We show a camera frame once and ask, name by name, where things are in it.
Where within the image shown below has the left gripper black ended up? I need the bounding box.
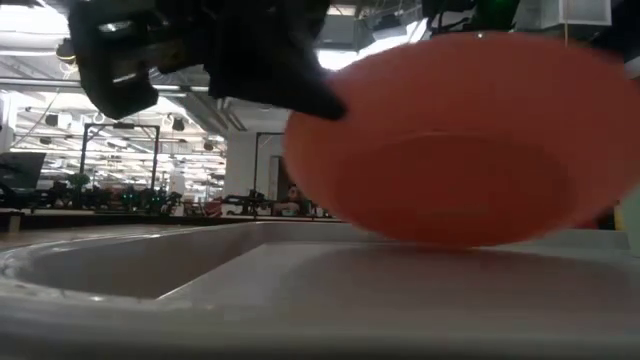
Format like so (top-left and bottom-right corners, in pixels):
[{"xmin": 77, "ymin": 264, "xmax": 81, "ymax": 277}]
[{"xmin": 68, "ymin": 0, "xmax": 349, "ymax": 122}]

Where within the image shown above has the red round plate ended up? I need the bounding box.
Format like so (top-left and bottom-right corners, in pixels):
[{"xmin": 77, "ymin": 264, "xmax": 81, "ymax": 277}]
[{"xmin": 282, "ymin": 30, "xmax": 640, "ymax": 250}]

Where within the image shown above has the green cup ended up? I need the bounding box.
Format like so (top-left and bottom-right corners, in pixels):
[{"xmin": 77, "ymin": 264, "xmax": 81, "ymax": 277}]
[{"xmin": 618, "ymin": 187, "xmax": 640, "ymax": 259}]

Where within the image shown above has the grey plastic tray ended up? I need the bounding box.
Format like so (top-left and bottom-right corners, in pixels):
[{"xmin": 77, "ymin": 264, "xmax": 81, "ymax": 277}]
[{"xmin": 0, "ymin": 219, "xmax": 640, "ymax": 360}]

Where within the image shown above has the person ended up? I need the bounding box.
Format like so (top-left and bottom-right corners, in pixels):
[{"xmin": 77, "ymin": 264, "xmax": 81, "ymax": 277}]
[{"xmin": 283, "ymin": 183, "xmax": 314, "ymax": 218}]

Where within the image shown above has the black monitor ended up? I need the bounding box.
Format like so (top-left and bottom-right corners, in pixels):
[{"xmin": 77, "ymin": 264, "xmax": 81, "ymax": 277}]
[{"xmin": 0, "ymin": 151, "xmax": 47, "ymax": 209}]

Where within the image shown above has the black background rig frame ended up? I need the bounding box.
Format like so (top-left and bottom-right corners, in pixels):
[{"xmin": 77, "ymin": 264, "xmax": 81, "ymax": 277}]
[{"xmin": 78, "ymin": 121, "xmax": 162, "ymax": 192}]

